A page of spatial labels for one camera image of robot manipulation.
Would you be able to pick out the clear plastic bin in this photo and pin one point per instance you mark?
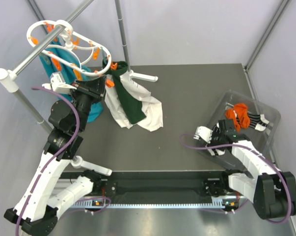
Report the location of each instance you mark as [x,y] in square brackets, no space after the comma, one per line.
[261,140]

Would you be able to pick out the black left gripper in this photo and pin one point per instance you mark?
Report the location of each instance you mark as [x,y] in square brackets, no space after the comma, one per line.
[95,88]

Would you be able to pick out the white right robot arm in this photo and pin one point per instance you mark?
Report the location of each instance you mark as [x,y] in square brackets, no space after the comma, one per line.
[271,191]

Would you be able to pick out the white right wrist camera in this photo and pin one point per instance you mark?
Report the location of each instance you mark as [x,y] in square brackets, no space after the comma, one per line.
[203,133]

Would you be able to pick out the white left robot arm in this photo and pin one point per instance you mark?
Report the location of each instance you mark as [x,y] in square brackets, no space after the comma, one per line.
[38,211]

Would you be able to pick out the grey metal clothes rack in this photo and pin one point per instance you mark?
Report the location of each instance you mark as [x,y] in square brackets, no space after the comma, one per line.
[21,137]

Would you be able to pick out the orange sock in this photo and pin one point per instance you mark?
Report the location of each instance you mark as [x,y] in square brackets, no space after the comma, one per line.
[241,111]
[231,114]

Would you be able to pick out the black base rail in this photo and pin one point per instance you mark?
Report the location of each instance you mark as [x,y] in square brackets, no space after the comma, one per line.
[145,188]

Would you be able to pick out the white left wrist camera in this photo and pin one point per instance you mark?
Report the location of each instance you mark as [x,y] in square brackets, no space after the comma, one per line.
[57,84]

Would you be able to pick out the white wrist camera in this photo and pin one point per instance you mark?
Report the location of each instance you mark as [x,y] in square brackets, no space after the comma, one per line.
[57,84]
[203,133]

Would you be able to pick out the black white striped sock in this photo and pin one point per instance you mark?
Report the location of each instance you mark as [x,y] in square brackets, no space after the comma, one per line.
[219,151]

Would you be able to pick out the teal cloth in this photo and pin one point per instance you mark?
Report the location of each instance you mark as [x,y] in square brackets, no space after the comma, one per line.
[67,73]

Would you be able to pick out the white clip hanger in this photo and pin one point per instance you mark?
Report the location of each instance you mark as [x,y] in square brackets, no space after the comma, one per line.
[81,47]

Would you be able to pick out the white and green shirt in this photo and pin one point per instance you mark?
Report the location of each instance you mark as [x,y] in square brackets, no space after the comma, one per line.
[131,103]

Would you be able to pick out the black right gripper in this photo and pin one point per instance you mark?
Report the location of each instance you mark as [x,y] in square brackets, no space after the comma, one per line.
[212,144]

